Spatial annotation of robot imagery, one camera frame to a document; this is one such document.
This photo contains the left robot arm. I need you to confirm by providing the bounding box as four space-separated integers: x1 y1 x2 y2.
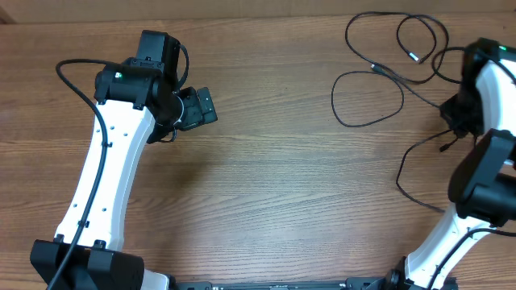
30 30 217 289

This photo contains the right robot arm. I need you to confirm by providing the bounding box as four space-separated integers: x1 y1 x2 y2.
368 38 515 289

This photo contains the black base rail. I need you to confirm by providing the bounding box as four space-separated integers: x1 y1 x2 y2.
164 275 459 290

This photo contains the long black usb cable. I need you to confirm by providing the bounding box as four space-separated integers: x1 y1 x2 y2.
344 10 451 85

